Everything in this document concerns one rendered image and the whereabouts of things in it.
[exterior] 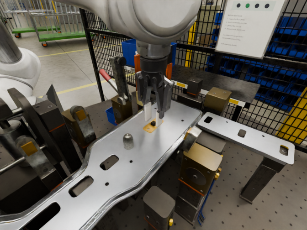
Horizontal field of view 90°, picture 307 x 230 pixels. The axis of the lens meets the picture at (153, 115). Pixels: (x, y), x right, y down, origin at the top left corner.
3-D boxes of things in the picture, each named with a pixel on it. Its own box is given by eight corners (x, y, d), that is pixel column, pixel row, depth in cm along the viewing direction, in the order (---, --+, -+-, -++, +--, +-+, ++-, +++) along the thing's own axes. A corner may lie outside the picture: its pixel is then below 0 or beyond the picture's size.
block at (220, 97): (206, 158, 81) (226, 99, 59) (192, 151, 84) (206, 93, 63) (212, 149, 86) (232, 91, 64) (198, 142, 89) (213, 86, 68)
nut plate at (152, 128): (150, 133, 53) (150, 131, 52) (142, 128, 54) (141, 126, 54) (164, 121, 58) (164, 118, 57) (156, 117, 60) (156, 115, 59)
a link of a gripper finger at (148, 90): (148, 77, 44) (144, 75, 44) (143, 106, 51) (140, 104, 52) (156, 73, 46) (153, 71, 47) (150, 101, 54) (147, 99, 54)
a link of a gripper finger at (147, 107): (145, 106, 51) (144, 105, 52) (146, 122, 55) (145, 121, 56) (151, 101, 53) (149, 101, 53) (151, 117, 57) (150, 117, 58)
